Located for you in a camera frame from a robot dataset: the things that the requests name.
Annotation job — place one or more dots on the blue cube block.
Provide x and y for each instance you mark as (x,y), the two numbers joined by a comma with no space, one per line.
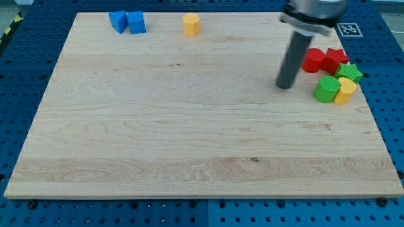
(136,22)

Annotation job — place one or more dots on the light wooden board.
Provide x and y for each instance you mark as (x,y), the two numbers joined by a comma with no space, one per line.
(161,115)

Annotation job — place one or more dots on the green cylinder block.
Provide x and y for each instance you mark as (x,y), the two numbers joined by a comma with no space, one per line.
(326,89)

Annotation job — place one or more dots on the yellow hexagon block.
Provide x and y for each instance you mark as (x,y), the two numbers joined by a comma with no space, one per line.
(191,24)

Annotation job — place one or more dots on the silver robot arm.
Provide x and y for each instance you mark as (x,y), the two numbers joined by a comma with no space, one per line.
(308,19)

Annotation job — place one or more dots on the white fiducial marker tag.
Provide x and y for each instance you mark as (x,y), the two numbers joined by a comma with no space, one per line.
(349,30)

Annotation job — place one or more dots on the red cylinder block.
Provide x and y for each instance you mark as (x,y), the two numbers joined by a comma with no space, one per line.
(313,60)

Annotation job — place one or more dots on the yellow heart block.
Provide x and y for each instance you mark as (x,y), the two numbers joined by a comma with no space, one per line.
(346,91)

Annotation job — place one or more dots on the green star block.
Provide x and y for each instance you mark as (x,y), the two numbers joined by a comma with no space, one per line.
(349,71)

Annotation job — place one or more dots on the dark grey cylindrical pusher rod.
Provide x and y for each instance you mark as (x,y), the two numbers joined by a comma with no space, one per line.
(293,59)

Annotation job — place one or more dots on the red star block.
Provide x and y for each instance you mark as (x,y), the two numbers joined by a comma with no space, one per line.
(332,59)

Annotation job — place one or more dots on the blue triangular block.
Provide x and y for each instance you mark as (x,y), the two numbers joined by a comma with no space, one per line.
(119,21)

